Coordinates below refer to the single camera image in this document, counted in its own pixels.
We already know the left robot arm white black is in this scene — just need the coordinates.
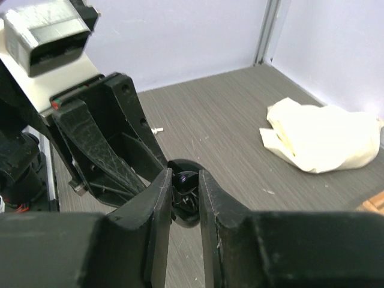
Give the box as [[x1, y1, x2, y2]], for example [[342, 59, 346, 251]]
[[1, 69, 172, 208]]

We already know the white earbud left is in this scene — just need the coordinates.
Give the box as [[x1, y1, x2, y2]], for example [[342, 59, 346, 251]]
[[151, 127, 164, 135]]

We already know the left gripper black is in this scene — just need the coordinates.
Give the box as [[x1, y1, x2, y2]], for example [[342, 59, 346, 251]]
[[39, 73, 167, 207]]

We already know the black earbud charging case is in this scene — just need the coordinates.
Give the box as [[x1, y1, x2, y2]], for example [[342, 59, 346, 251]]
[[167, 159, 204, 228]]

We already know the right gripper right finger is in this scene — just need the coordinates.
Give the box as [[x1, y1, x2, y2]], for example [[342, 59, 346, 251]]
[[199, 170, 383, 287]]

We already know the cream cloth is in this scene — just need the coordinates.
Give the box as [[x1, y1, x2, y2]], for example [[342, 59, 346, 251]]
[[259, 98, 383, 174]]

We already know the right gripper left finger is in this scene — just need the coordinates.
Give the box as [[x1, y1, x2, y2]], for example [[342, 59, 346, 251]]
[[1, 169, 173, 287]]

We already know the black earbud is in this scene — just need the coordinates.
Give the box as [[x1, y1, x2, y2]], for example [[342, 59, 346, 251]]
[[173, 171, 199, 196]]

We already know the wooden clothes rack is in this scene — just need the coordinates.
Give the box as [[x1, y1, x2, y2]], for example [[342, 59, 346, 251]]
[[362, 191, 384, 215]]

